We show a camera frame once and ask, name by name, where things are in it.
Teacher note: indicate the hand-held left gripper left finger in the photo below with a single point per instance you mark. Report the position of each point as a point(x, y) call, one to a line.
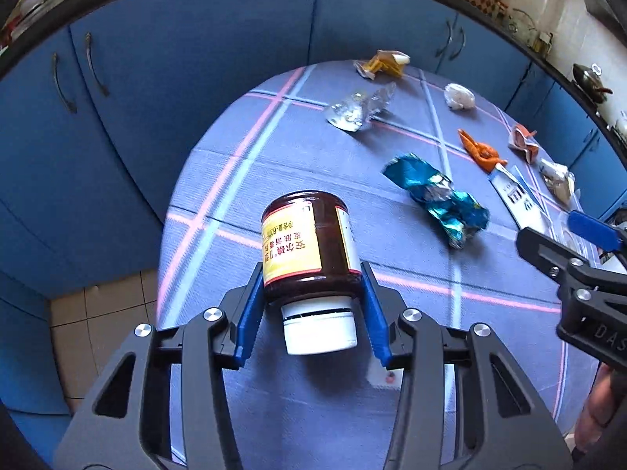
point(250, 313)

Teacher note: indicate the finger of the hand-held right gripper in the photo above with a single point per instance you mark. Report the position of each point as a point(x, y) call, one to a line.
point(543, 249)
point(592, 230)

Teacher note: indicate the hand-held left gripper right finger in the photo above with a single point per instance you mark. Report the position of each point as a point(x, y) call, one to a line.
point(372, 313)

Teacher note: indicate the brown bottle with white cap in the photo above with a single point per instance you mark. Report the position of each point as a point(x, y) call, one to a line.
point(303, 235)

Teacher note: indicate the orange and white wrapper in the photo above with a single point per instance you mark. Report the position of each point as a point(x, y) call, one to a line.
point(521, 139)

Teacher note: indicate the teal foil wrapper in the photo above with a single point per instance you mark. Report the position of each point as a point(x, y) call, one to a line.
point(441, 196)

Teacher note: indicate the silver foil blister pack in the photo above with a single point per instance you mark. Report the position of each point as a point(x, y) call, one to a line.
point(352, 110)

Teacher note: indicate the person's right hand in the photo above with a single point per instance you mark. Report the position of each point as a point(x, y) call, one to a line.
point(595, 401)

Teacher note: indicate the flat white and blue box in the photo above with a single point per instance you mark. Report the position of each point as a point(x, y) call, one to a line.
point(514, 193)

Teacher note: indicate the crumpled white wrapper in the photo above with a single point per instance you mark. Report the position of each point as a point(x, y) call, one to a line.
point(556, 176)

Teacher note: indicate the twisted orange wrapper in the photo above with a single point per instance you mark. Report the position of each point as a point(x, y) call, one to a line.
point(482, 152)

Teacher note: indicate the black wok with lid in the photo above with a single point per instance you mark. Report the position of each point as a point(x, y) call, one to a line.
point(590, 78)

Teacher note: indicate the crumpled white tissue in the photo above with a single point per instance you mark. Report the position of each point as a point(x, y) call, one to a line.
point(459, 96)

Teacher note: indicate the blue kitchen base cabinets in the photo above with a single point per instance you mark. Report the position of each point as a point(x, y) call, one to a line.
point(147, 107)

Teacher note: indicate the crumpled yellow wrapper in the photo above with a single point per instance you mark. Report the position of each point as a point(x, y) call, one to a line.
point(384, 62)

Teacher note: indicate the black kitchen countertop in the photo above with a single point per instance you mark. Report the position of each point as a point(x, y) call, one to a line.
point(34, 41)

